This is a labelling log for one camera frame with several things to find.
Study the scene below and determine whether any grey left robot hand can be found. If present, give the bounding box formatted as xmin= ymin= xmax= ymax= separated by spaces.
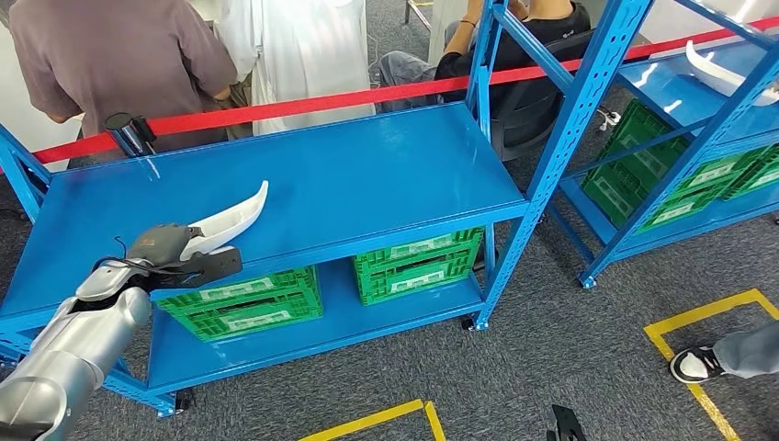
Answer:
xmin=126 ymin=223 xmax=205 ymax=269

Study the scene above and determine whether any white curved plastic part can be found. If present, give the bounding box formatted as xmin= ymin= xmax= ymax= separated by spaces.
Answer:
xmin=180 ymin=179 xmax=270 ymax=263
xmin=685 ymin=39 xmax=779 ymax=107

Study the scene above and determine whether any blue metal shelf rack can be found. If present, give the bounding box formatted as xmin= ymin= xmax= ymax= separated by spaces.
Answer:
xmin=548 ymin=0 xmax=779 ymax=289
xmin=0 ymin=0 xmax=655 ymax=419

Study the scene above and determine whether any person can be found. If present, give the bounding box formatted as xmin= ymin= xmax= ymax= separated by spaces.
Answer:
xmin=212 ymin=0 xmax=377 ymax=136
xmin=6 ymin=0 xmax=254 ymax=153
xmin=378 ymin=0 xmax=594 ymax=114
xmin=669 ymin=321 xmax=779 ymax=385

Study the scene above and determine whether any red barrier belt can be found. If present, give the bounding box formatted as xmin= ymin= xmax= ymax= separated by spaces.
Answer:
xmin=0 ymin=16 xmax=779 ymax=175

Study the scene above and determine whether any black office chair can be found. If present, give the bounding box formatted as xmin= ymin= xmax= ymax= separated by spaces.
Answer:
xmin=490 ymin=28 xmax=601 ymax=163

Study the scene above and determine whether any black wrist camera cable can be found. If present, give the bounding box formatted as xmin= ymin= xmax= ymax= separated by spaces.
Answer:
xmin=91 ymin=235 xmax=202 ymax=278

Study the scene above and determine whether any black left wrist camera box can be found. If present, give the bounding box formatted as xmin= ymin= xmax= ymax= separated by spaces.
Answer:
xmin=124 ymin=246 xmax=243 ymax=293

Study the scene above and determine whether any chrome black stanchion post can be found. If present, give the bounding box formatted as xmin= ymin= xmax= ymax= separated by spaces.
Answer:
xmin=103 ymin=111 xmax=158 ymax=158

